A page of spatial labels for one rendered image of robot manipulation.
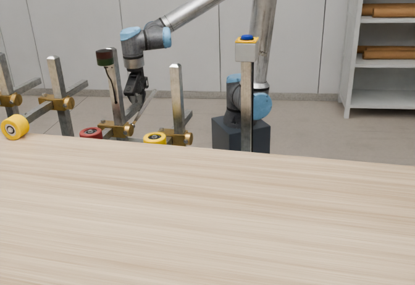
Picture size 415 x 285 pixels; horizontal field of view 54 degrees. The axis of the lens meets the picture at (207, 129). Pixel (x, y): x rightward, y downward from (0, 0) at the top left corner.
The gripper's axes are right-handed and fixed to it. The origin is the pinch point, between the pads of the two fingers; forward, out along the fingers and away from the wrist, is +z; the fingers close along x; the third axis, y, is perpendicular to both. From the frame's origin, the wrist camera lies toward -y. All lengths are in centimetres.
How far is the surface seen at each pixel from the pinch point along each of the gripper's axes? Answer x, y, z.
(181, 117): -31.0, -27.3, -11.2
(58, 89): 19.5, -27.5, -19.5
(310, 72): -74, 243, 61
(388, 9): -134, 212, -6
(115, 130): -3.3, -28.6, -3.7
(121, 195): -30, -77, -10
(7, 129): 25, -53, -14
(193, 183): -47, -67, -10
